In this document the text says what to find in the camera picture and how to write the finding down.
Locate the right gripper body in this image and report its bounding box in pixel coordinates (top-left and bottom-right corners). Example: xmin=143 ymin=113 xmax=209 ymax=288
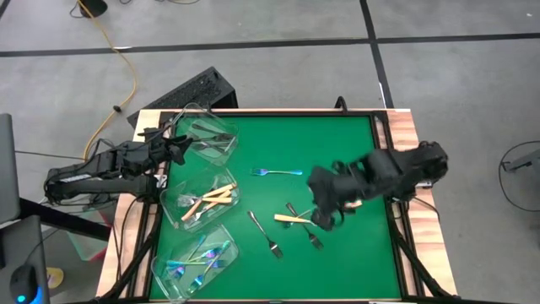
xmin=306 ymin=162 xmax=366 ymax=212

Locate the round yellow sticker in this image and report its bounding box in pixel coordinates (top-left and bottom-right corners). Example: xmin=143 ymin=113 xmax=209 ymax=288
xmin=45 ymin=265 xmax=65 ymax=290

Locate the clear plastic bin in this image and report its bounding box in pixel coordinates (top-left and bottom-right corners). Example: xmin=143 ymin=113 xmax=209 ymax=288
xmin=170 ymin=100 xmax=240 ymax=166
xmin=150 ymin=223 xmax=240 ymax=303
xmin=159 ymin=167 xmax=241 ymax=234

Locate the black floor cable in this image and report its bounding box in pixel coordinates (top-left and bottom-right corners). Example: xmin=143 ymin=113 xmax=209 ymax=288
xmin=497 ymin=140 xmax=540 ymax=213

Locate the black computer mouse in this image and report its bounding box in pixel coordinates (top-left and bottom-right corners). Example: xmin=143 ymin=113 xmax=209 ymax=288
xmin=8 ymin=263 xmax=42 ymax=304

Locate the grey floor bracket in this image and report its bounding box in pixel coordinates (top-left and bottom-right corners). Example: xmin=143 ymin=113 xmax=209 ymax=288
xmin=501 ymin=149 xmax=540 ymax=173

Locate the green table mat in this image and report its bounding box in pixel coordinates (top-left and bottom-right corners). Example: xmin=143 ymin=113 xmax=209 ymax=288
xmin=149 ymin=115 xmax=402 ymax=301

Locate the yellow floor cable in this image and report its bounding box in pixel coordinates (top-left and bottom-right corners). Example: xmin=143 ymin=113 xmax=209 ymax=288
xmin=77 ymin=0 xmax=138 ymax=164

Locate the grey desk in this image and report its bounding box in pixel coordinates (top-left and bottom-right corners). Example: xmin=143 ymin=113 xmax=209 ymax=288
xmin=0 ymin=214 xmax=51 ymax=304

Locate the black table frame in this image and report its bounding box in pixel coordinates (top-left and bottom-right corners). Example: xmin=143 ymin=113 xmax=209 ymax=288
xmin=100 ymin=107 xmax=455 ymax=304

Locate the teal and pink bin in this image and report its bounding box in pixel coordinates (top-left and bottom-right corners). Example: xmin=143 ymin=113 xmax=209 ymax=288
xmin=65 ymin=209 xmax=111 ymax=263

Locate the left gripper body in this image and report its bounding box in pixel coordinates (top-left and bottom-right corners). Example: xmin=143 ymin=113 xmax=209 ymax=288
xmin=145 ymin=133 xmax=174 ymax=164

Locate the black round base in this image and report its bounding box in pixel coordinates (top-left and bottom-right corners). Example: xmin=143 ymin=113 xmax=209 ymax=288
xmin=78 ymin=0 xmax=110 ymax=19

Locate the black desk leg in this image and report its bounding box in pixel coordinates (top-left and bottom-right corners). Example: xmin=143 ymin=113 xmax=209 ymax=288
xmin=19 ymin=197 xmax=111 ymax=242

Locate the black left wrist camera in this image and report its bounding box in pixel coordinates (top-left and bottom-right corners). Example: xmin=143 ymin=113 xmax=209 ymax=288
xmin=137 ymin=126 xmax=164 ymax=143

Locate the iridescent rainbow fork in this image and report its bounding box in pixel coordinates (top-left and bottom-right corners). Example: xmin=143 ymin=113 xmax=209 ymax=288
xmin=251 ymin=167 xmax=304 ymax=177
xmin=201 ymin=239 xmax=233 ymax=259
xmin=186 ymin=233 xmax=208 ymax=262
xmin=165 ymin=260 xmax=227 ymax=270
xmin=186 ymin=252 xmax=227 ymax=296

